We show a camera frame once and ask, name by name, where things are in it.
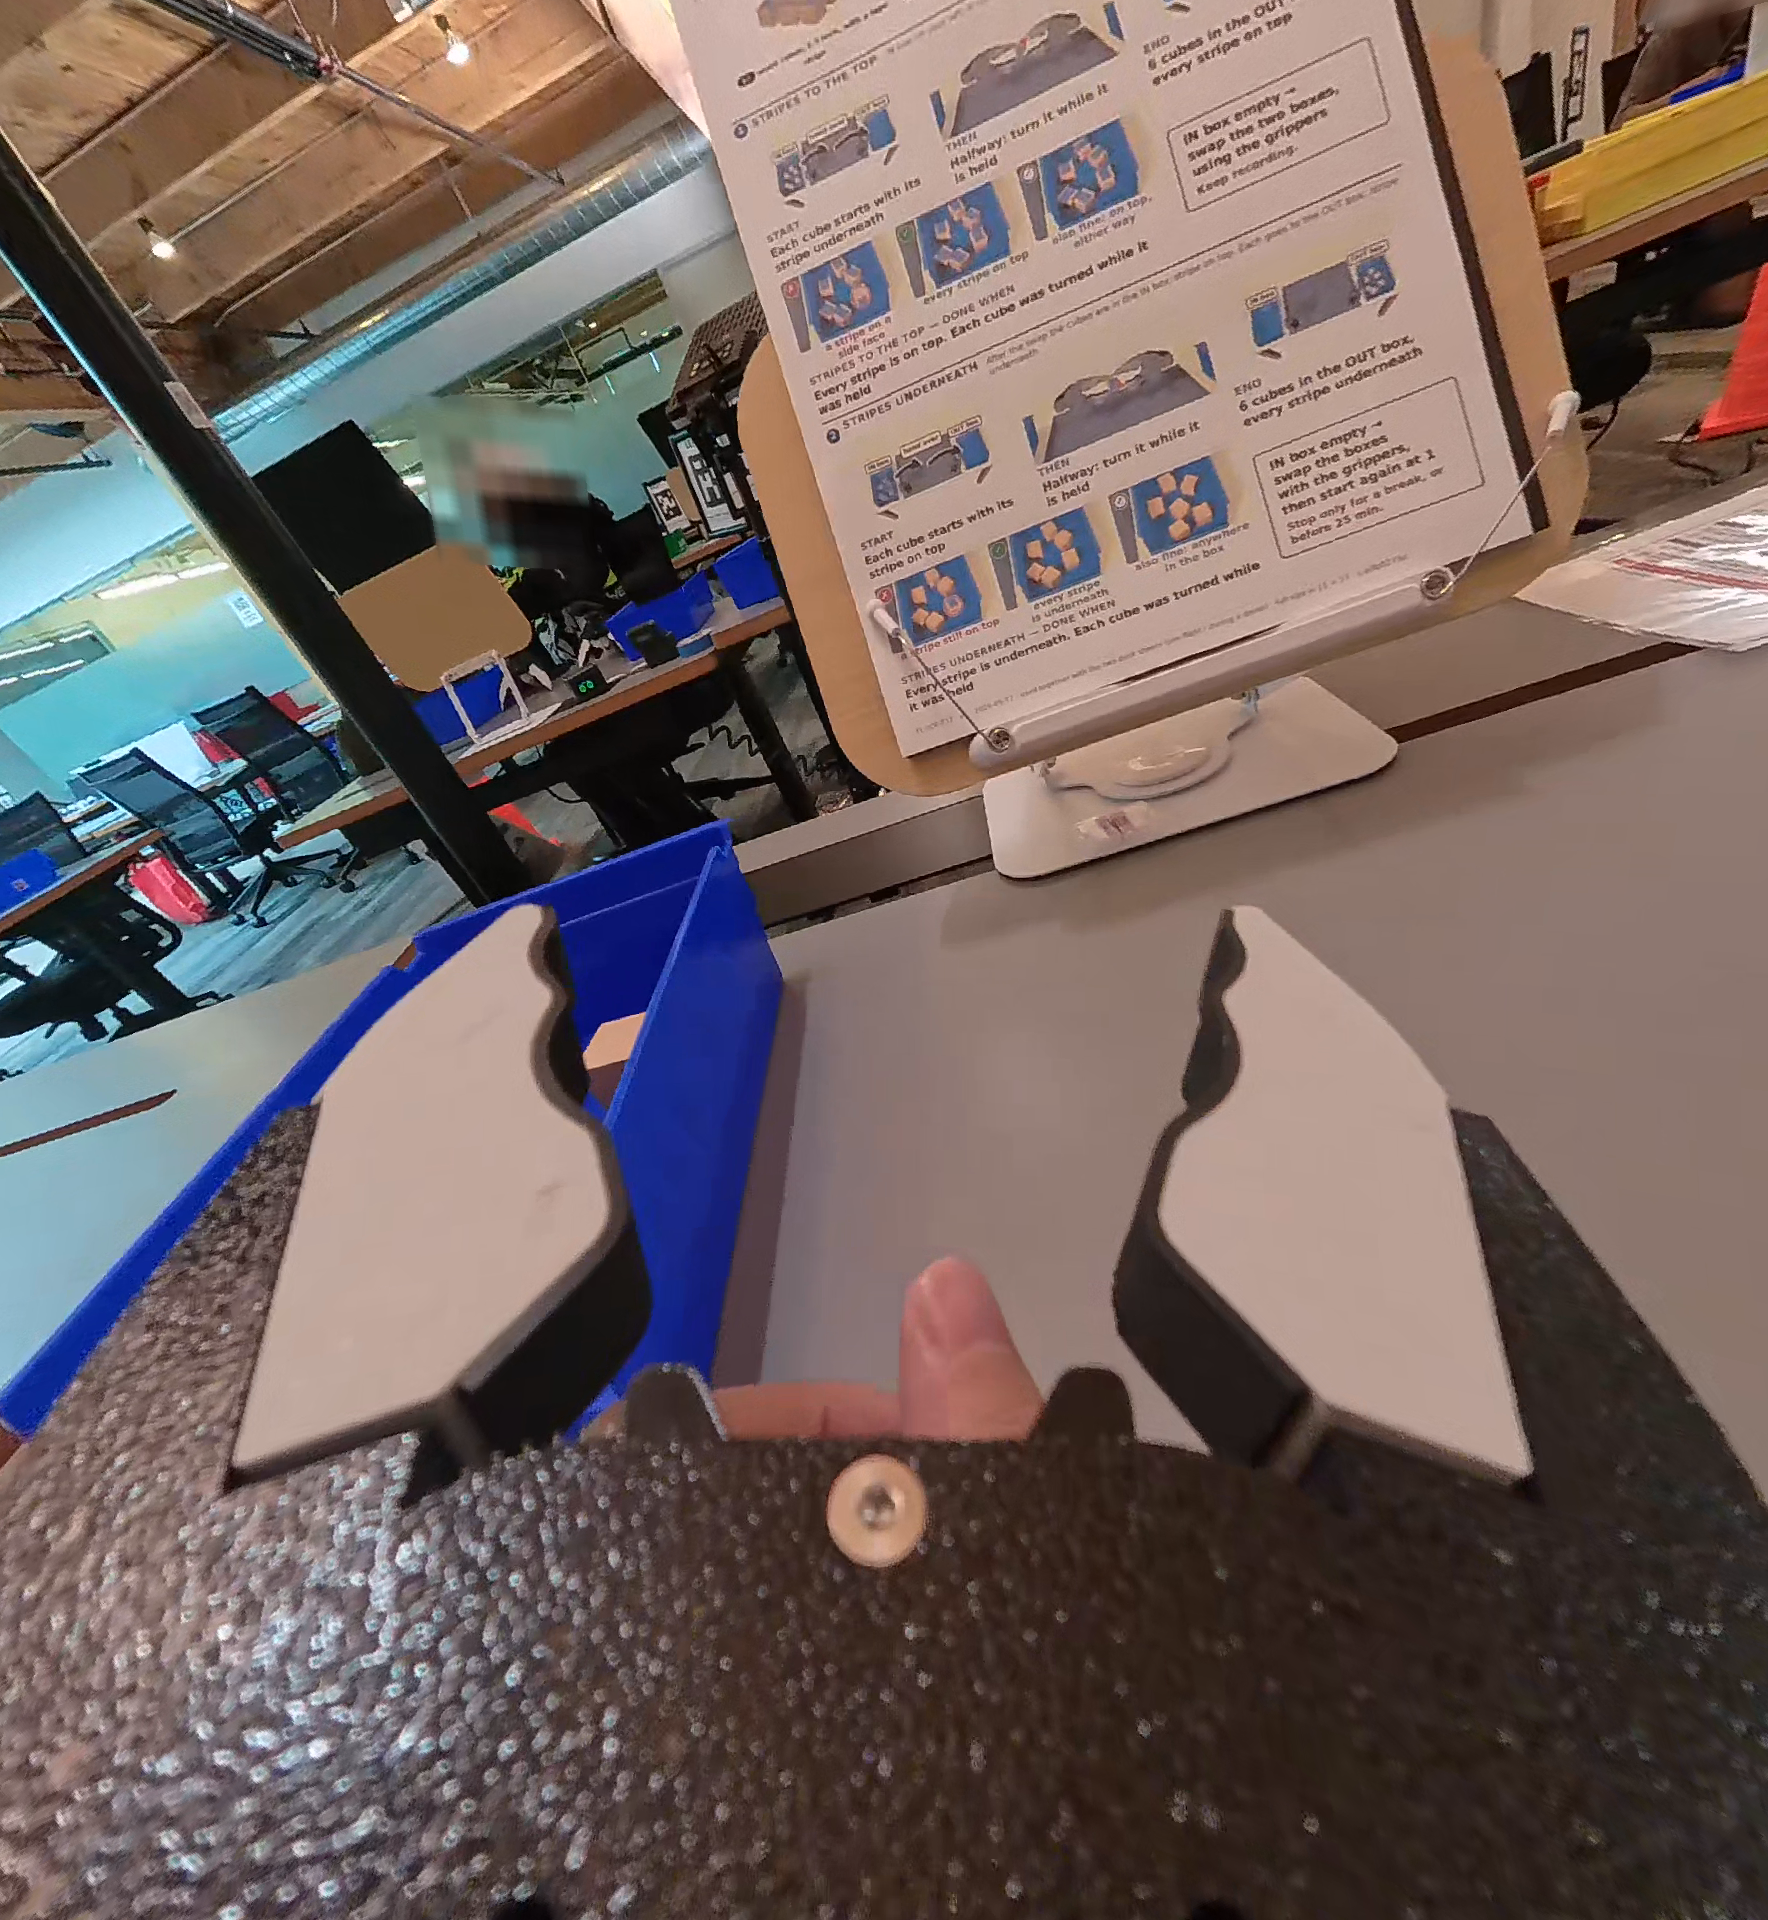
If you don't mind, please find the laminated printed sheet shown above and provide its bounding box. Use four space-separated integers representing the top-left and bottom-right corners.
1513 449 1768 653

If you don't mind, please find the background wooden table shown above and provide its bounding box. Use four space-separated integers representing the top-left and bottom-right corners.
278 593 828 856

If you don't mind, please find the stack of yellow bins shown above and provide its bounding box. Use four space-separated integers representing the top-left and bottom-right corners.
1537 57 1768 242

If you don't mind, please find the person's left hand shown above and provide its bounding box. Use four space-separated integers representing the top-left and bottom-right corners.
711 1255 1048 1445

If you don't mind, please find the instruction sheet on stand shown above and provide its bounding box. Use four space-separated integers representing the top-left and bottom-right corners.
738 0 1595 881

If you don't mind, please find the black mesh office chair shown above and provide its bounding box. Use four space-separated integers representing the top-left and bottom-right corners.
194 683 361 819
74 744 361 926
0 794 188 1037

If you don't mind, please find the black steel pillar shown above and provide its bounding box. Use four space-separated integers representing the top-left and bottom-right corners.
0 26 534 907

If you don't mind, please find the black white marker board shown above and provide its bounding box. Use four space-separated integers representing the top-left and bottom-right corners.
652 436 752 542

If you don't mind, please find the wooden document stand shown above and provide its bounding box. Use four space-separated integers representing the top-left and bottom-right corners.
337 543 525 746

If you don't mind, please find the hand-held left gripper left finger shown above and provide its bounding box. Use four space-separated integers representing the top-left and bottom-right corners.
228 904 656 1508

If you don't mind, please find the black neon striped jacket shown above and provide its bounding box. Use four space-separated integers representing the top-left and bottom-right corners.
501 503 637 630

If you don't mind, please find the printed instruction sheet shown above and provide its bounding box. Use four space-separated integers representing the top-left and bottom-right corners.
674 0 1553 759

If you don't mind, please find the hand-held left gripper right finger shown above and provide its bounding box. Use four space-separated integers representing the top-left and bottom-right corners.
1112 905 1538 1503

